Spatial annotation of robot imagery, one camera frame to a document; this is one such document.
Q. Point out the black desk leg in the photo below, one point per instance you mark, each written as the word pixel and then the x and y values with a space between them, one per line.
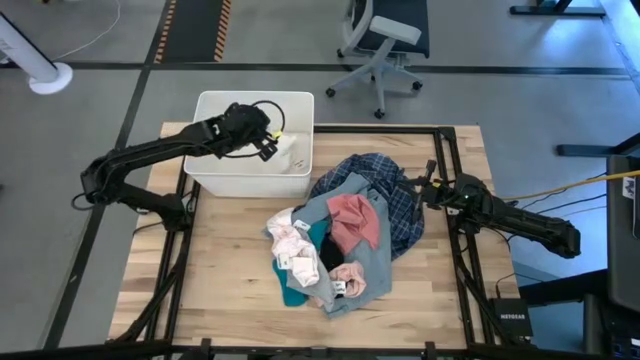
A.
pixel 595 149

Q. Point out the black metal table frame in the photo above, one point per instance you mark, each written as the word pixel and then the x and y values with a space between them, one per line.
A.
pixel 260 351

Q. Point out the black desk frame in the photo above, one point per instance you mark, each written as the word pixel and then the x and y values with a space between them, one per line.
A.
pixel 550 292

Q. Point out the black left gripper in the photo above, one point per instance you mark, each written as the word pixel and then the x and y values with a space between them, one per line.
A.
pixel 245 122

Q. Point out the black desk base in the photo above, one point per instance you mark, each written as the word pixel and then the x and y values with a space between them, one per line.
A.
pixel 555 10

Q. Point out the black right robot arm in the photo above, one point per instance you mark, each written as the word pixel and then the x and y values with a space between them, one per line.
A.
pixel 525 222

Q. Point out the coral pink garment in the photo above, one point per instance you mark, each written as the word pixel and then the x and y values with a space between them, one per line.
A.
pixel 352 220

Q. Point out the pale pink white garment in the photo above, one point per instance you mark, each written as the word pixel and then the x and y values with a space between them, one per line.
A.
pixel 292 245

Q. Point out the black garment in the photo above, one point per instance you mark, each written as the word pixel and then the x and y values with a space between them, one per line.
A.
pixel 331 255

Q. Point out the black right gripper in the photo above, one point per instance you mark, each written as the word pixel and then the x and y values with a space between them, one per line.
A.
pixel 435 194

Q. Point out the white fan base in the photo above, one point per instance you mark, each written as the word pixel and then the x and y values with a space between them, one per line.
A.
pixel 30 55

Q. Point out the white black office chair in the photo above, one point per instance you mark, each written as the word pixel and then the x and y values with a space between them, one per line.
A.
pixel 385 30

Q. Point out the white plastic bin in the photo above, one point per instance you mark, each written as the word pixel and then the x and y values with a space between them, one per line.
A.
pixel 240 180

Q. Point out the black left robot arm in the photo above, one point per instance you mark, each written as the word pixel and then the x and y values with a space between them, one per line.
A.
pixel 150 147

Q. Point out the black network switch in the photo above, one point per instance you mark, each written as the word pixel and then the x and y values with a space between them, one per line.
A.
pixel 511 317

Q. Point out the light blue denim jeans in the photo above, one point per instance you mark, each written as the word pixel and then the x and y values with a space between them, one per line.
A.
pixel 380 265

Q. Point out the light pink ribbed garment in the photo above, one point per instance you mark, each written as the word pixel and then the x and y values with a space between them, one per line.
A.
pixel 351 276

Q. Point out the black hazard striped mat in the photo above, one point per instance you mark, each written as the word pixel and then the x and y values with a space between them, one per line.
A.
pixel 192 30

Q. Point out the blue plaid shirt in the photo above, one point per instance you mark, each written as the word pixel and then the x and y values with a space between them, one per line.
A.
pixel 395 200

